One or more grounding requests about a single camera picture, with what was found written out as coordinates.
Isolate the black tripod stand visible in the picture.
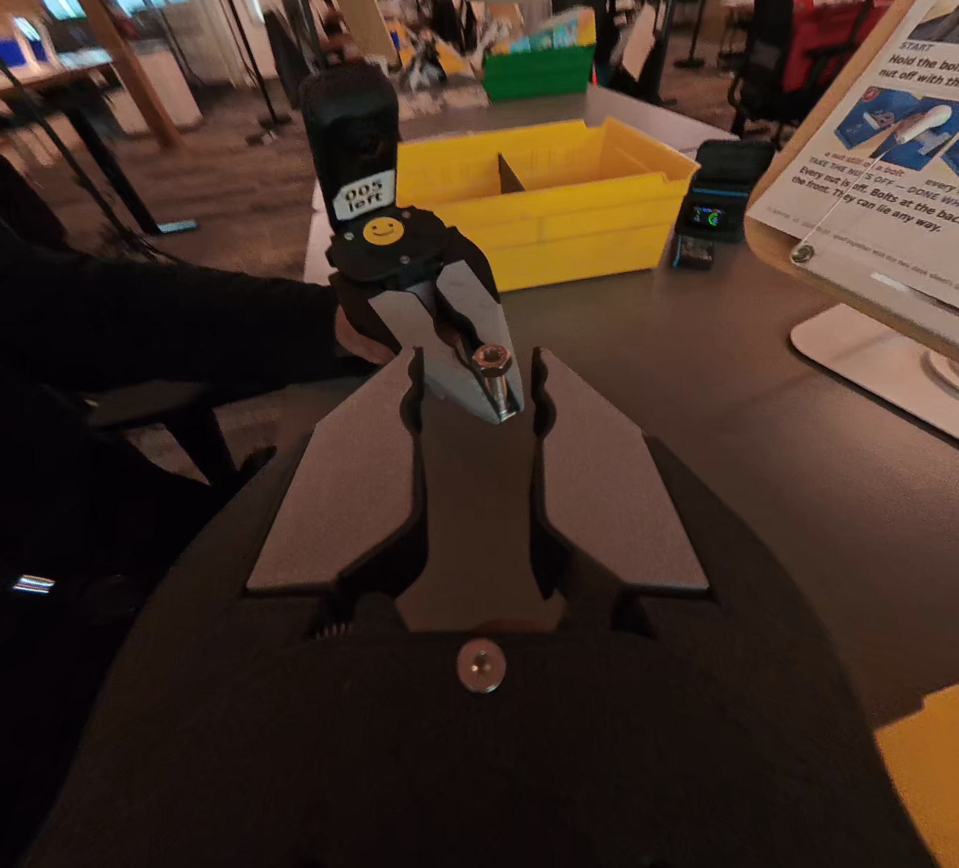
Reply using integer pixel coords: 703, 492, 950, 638
180, 0, 295, 144

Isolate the printed instruction sheet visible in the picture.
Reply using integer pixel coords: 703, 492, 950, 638
748, 0, 959, 311

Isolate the person's left hand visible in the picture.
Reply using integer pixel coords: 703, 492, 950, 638
333, 306, 398, 366

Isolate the white pedestal cabinet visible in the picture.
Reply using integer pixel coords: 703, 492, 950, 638
112, 40, 203, 135

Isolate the tall black desk chair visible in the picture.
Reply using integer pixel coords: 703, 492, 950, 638
728, 0, 806, 138

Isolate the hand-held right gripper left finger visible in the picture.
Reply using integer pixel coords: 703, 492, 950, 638
244, 348, 430, 599

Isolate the yellow open bin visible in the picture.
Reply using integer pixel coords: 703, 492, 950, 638
875, 684, 959, 868

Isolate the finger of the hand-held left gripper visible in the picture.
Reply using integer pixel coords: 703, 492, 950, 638
437, 260, 527, 414
369, 286, 503, 426

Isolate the person's dark clothing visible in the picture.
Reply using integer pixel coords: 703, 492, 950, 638
0, 374, 248, 868

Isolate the yellow divided bin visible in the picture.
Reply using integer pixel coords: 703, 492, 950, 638
396, 117, 701, 292

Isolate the green plastic bin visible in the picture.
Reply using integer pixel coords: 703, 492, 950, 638
481, 44, 598, 103

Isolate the dark power station with display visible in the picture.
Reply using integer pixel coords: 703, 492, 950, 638
674, 140, 776, 243

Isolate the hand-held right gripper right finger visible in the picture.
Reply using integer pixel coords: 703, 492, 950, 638
529, 348, 710, 601

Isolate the person's left forearm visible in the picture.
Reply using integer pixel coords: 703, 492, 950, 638
0, 220, 353, 397

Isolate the steel bolt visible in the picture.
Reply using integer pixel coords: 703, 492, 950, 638
471, 342, 521, 421

